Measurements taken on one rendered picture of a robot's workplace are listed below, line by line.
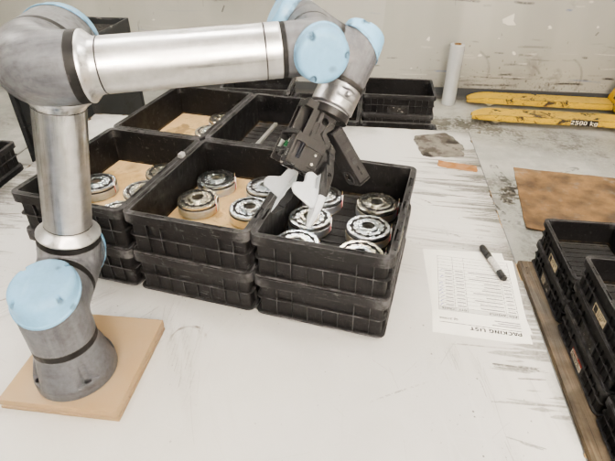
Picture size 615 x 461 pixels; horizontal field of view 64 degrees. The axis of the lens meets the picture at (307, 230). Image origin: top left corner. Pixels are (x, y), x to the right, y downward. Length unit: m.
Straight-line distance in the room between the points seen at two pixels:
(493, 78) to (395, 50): 0.87
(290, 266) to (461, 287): 0.46
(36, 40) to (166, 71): 0.16
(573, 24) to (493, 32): 0.60
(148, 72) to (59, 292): 0.42
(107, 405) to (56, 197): 0.39
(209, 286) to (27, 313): 0.39
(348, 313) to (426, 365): 0.19
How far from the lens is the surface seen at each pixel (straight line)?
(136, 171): 1.52
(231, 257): 1.07
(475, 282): 1.30
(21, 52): 0.74
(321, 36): 0.67
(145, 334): 1.12
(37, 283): 0.96
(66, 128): 0.90
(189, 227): 1.06
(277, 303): 1.10
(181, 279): 1.18
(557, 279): 2.13
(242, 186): 1.37
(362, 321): 1.07
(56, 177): 0.94
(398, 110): 2.82
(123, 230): 1.18
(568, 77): 4.81
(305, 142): 0.80
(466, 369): 1.09
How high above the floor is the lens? 1.50
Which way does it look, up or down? 35 degrees down
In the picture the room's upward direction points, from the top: straight up
